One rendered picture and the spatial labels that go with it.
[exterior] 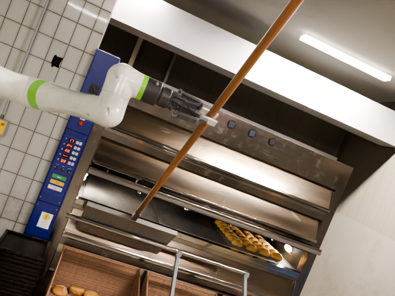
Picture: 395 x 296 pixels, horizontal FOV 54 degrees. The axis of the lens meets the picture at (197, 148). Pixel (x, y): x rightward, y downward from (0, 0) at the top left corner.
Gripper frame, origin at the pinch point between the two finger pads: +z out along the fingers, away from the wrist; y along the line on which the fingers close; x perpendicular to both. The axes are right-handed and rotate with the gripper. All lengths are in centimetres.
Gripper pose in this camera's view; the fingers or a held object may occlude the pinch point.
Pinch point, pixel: (208, 116)
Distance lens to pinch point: 145.8
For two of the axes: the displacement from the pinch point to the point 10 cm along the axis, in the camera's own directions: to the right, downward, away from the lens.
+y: -1.5, 7.7, -6.2
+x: 4.2, -5.1, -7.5
